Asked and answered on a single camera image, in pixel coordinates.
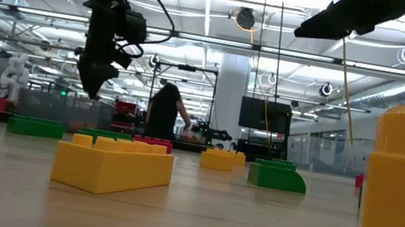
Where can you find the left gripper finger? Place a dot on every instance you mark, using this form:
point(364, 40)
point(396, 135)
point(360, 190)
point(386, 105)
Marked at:
point(93, 76)

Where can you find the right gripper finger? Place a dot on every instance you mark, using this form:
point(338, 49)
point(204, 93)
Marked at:
point(325, 22)

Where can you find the green rectangular block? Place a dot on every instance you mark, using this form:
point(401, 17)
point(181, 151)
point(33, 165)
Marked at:
point(35, 128)
point(100, 133)

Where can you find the red six-stud block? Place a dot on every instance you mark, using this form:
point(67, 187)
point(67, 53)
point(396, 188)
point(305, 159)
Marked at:
point(152, 141)

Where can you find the yellow four-stud block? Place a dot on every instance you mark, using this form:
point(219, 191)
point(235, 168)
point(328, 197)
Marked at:
point(217, 162)

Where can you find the red rectangular block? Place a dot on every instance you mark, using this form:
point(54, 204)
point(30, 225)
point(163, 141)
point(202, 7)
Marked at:
point(359, 181)

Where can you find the green curved block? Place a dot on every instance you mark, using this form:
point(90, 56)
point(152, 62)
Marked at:
point(274, 179)

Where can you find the black background robot arm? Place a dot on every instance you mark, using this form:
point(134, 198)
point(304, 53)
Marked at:
point(209, 133)

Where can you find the long ceiling light bar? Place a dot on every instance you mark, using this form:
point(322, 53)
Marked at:
point(297, 54)
point(385, 69)
point(158, 31)
point(53, 14)
point(214, 40)

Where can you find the red tool cabinet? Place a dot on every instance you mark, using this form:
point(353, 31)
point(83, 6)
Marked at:
point(125, 111)

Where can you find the grey translucent bin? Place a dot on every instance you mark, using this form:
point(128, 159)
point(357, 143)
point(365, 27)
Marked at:
point(47, 106)

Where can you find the person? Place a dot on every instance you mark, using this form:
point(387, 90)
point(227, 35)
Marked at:
point(163, 111)

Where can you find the white robot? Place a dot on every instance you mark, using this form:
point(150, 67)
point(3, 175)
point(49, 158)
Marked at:
point(14, 75)

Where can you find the white square pillar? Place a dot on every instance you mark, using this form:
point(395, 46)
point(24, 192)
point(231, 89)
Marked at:
point(232, 81)

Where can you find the black monitor cart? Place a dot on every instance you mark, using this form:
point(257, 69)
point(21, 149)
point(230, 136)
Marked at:
point(260, 115)

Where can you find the clear plastic bin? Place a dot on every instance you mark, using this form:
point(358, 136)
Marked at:
point(327, 155)

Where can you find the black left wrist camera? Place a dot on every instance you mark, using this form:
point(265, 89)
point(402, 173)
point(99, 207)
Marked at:
point(134, 28)

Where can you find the black frame robot station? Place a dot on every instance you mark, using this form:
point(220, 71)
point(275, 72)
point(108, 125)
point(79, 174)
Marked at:
point(187, 68)

